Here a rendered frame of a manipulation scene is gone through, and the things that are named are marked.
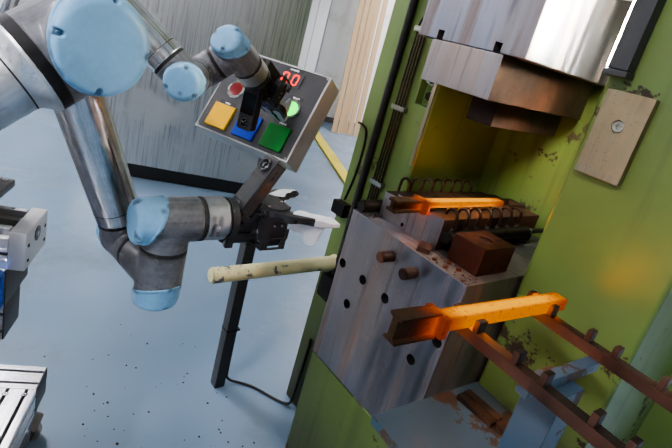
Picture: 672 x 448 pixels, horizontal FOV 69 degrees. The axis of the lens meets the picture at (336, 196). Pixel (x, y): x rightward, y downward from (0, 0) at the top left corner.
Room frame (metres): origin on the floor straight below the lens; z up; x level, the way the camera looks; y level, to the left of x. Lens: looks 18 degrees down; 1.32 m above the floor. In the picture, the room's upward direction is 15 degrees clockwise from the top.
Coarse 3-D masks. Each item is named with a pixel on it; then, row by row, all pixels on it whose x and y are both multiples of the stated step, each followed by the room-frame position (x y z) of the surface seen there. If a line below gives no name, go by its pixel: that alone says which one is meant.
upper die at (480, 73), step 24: (432, 48) 1.20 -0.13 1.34; (456, 48) 1.15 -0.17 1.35; (432, 72) 1.18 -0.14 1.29; (456, 72) 1.13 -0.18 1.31; (480, 72) 1.08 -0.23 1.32; (504, 72) 1.07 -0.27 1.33; (528, 72) 1.13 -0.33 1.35; (552, 72) 1.19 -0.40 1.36; (480, 96) 1.07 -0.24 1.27; (504, 96) 1.09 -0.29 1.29; (528, 96) 1.15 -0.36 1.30; (552, 96) 1.22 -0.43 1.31; (576, 96) 1.29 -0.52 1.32
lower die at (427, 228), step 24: (408, 192) 1.25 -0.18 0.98; (432, 192) 1.31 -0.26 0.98; (456, 192) 1.39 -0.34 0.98; (480, 192) 1.47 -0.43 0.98; (384, 216) 1.19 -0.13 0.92; (408, 216) 1.13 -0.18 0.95; (432, 216) 1.08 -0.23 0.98; (504, 216) 1.22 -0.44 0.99; (528, 216) 1.29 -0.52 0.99; (432, 240) 1.06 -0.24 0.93
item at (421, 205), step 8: (392, 200) 1.04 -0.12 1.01; (400, 200) 1.05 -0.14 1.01; (408, 200) 1.06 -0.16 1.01; (416, 200) 1.08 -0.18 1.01; (424, 200) 1.09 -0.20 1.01; (432, 200) 1.13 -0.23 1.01; (440, 200) 1.15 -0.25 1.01; (448, 200) 1.17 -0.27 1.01; (456, 200) 1.19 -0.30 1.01; (464, 200) 1.21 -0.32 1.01; (472, 200) 1.23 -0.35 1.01; (480, 200) 1.26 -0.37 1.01; (488, 200) 1.28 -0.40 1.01; (496, 200) 1.31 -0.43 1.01; (392, 208) 1.04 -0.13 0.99; (400, 208) 1.06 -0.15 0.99; (408, 208) 1.07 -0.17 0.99; (416, 208) 1.09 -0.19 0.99; (424, 208) 1.09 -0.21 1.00
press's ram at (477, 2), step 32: (448, 0) 1.19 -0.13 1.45; (480, 0) 1.13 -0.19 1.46; (512, 0) 1.07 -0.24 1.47; (544, 0) 1.02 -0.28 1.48; (576, 0) 1.08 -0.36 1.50; (608, 0) 1.16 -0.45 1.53; (448, 32) 1.17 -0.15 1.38; (480, 32) 1.11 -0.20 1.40; (512, 32) 1.05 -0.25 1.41; (544, 32) 1.04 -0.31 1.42; (576, 32) 1.11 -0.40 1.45; (608, 32) 1.20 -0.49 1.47; (544, 64) 1.07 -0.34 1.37; (576, 64) 1.15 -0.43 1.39
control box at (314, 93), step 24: (312, 72) 1.44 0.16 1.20; (216, 96) 1.46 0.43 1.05; (240, 96) 1.44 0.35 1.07; (288, 96) 1.40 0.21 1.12; (312, 96) 1.39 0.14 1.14; (336, 96) 1.46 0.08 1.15; (264, 120) 1.38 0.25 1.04; (288, 120) 1.36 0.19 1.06; (312, 120) 1.36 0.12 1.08; (240, 144) 1.35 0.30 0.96; (288, 144) 1.31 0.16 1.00; (288, 168) 1.34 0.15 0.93
